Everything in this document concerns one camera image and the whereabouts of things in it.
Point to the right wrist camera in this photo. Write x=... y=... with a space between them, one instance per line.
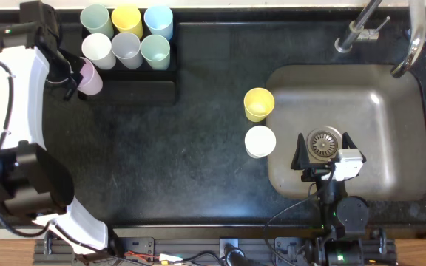
x=346 y=164

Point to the black tray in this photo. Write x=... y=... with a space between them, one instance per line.
x=139 y=92

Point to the yellow cup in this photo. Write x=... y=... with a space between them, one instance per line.
x=258 y=104
x=126 y=18

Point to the white cup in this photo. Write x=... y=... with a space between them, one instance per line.
x=260 y=141
x=97 y=48

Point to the mounting rail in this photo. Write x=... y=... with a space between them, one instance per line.
x=183 y=247

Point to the green cup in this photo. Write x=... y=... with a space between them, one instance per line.
x=155 y=50
x=95 y=18

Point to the steel sink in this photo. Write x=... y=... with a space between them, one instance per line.
x=383 y=129

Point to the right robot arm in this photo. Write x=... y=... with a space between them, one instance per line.
x=350 y=214

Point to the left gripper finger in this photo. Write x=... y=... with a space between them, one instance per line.
x=70 y=88

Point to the grey cup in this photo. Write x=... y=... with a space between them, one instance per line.
x=125 y=47

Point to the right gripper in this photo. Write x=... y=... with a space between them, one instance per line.
x=314 y=173

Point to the pink cup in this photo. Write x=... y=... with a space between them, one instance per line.
x=91 y=79

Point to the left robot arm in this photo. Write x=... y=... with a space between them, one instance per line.
x=24 y=96

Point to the blue cup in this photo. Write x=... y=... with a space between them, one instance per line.
x=158 y=20

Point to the steel tap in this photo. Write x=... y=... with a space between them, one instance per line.
x=416 y=40

